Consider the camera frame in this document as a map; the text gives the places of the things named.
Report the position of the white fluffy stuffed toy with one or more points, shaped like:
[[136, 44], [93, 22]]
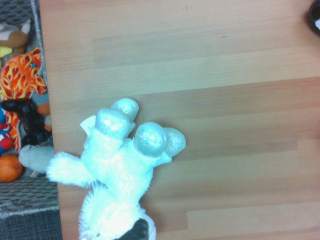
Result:
[[120, 170]]

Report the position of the orange and grey knitted toy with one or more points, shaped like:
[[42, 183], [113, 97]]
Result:
[[43, 107]]

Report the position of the grey plush toy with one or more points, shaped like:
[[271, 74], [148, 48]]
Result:
[[37, 156]]

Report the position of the woven grey wicker basket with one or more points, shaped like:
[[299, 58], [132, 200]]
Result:
[[25, 195]]

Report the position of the orange flame pattern plush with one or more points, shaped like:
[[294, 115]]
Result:
[[20, 75]]

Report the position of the Captain America plush doll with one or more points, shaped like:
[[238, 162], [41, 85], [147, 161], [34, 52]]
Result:
[[5, 143]]

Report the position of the orange ball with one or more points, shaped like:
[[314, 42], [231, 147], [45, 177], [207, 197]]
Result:
[[10, 168]]

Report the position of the brown and white plush animal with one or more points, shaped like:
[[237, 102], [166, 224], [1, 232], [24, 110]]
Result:
[[15, 40]]

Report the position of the yellow and blue pony plush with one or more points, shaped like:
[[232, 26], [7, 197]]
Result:
[[5, 51]]

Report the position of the blue and black headphones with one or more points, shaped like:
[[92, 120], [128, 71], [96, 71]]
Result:
[[315, 17]]

